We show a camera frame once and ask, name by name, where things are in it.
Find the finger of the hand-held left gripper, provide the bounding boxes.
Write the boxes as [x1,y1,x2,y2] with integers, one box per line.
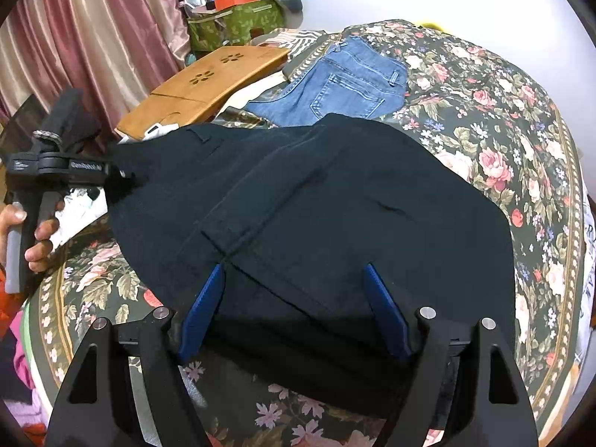
[103,156,140,197]

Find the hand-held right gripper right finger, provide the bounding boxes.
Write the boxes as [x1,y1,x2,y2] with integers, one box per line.
[362,263,541,447]

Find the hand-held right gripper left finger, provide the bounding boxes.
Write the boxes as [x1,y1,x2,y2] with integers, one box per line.
[44,263,227,447]

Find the black pants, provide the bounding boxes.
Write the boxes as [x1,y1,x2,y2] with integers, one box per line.
[105,112,517,429]

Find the person's left hand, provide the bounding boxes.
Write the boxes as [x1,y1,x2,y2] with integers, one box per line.
[0,198,66,275]

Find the wooden lap desk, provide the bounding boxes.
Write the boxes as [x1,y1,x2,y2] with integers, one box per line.
[115,47,289,143]

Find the pink striped curtain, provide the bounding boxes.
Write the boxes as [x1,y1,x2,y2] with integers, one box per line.
[0,0,196,119]

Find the pale wooden board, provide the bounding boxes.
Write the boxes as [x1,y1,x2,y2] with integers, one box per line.
[219,72,292,117]

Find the pink garment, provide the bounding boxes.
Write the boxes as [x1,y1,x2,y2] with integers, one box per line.
[0,312,52,429]

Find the green leaf-print storage bag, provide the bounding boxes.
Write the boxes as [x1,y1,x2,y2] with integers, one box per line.
[186,0,286,53]

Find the white printed bedsheet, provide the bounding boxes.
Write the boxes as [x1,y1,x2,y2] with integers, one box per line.
[575,181,596,383]

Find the floral blanket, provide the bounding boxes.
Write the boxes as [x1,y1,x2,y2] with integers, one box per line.
[23,19,588,447]

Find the striped cloth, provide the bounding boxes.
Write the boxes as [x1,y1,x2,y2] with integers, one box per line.
[264,28,327,57]

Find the blue jeans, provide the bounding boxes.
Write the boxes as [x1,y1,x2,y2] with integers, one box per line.
[245,36,409,128]

